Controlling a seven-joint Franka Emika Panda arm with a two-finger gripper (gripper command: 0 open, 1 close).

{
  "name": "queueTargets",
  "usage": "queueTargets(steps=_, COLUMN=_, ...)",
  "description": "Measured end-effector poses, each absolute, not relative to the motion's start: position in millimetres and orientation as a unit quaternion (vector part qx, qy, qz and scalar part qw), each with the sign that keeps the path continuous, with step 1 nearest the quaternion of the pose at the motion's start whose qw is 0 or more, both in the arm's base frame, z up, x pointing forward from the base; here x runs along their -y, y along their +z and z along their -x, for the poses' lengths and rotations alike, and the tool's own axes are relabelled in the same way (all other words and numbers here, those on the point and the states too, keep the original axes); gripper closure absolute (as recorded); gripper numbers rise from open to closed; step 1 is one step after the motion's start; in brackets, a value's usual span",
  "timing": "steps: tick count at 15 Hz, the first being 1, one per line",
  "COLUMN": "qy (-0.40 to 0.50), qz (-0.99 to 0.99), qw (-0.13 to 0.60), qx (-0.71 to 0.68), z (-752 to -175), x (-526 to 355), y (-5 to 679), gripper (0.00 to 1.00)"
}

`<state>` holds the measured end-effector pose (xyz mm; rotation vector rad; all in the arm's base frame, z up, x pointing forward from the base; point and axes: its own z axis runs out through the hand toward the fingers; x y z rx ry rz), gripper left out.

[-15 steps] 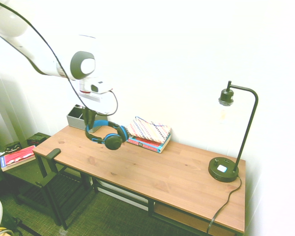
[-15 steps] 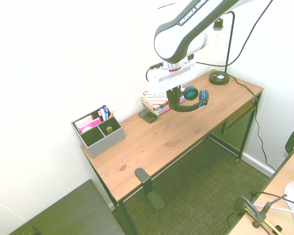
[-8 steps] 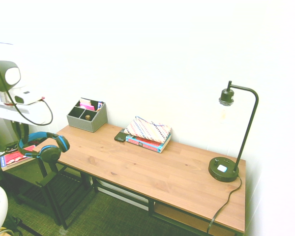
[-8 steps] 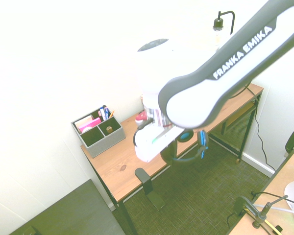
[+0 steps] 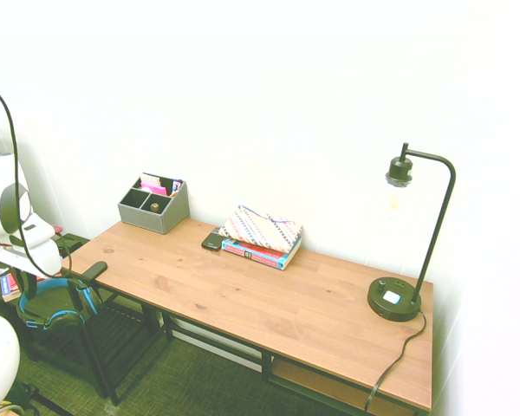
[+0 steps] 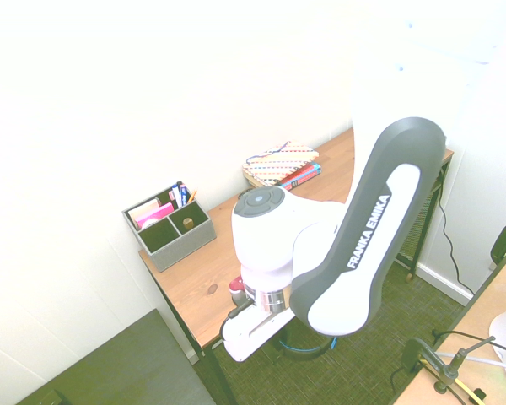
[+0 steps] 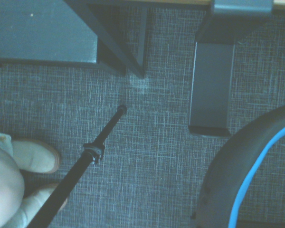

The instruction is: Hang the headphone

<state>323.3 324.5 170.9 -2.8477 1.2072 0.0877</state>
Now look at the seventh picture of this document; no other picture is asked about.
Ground black and blue headphones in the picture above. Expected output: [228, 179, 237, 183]
[190, 102, 285, 228]

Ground black headphone hanger hook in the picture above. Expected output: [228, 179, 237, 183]
[188, 0, 274, 139]

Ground black tripod leg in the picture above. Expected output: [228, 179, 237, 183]
[26, 104, 128, 228]

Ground beige shoe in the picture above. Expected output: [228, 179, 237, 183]
[11, 138, 62, 174]
[3, 182, 70, 228]

